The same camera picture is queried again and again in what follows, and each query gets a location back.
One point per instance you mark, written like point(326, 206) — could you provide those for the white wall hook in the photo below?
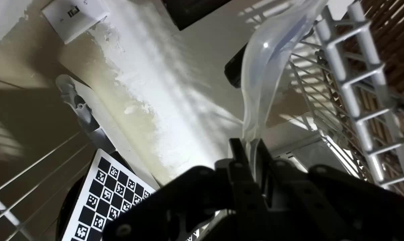
point(70, 97)

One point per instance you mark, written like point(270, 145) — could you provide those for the upper wire rack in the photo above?
point(341, 75)

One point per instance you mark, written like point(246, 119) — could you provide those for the checkered calibration board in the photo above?
point(106, 190)

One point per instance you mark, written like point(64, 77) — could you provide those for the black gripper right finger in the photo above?
point(303, 205)

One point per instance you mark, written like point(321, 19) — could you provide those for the white wall switch plate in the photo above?
point(73, 18)

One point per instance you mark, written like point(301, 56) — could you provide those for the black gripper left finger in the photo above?
point(247, 217)

